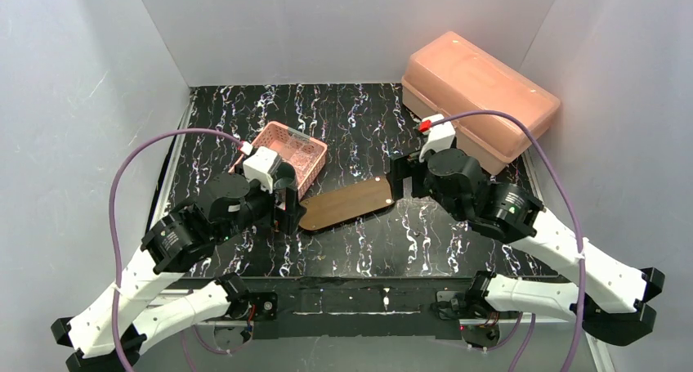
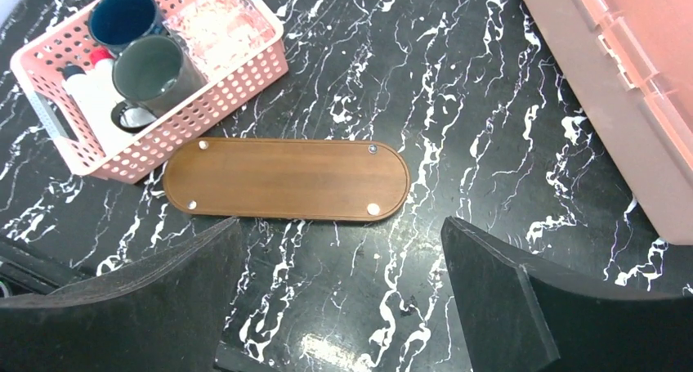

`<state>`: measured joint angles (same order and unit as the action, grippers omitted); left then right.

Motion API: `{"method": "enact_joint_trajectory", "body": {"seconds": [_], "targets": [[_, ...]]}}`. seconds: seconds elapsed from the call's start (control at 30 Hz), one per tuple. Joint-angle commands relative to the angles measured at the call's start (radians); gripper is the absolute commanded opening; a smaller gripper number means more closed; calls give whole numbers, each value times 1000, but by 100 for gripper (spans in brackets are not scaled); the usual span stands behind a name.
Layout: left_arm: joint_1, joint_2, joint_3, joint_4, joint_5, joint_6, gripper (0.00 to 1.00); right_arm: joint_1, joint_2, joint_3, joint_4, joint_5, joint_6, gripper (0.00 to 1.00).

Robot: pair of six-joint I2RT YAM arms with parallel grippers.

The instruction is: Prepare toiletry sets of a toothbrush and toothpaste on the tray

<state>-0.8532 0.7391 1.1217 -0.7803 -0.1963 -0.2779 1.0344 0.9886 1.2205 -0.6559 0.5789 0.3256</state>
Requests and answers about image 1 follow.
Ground brown wooden oval tray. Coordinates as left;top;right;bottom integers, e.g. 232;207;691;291
299;177;395;231

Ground pink plastic basket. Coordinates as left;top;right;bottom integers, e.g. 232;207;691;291
229;121;327;203

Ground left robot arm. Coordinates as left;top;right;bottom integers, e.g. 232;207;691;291
51;161;306;371

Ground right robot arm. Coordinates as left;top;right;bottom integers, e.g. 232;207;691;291
386;148;665;347

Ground clear packaged toothbrushes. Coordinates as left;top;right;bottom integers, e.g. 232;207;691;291
280;134;318;172

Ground large pink lidded box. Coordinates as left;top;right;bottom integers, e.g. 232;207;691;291
401;32;561;175

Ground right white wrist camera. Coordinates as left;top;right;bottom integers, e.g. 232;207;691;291
418;114;456;163

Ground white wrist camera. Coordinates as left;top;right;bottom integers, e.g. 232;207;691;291
242;146;282;193
418;114;456;163

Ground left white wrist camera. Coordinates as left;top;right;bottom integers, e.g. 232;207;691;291
242;146;282;193

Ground aluminium frame rail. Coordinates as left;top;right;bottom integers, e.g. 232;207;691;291
108;288;619;372

